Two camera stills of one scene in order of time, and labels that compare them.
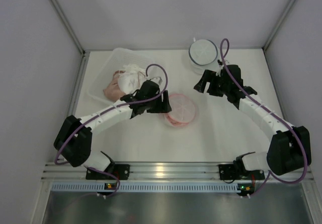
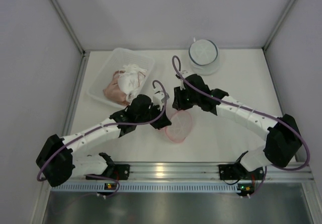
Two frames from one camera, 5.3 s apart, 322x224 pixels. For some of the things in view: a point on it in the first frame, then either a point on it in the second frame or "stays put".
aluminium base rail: (163, 171) stays put
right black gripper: (214, 83) to (181, 99)
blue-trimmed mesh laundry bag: (203, 55) stays put
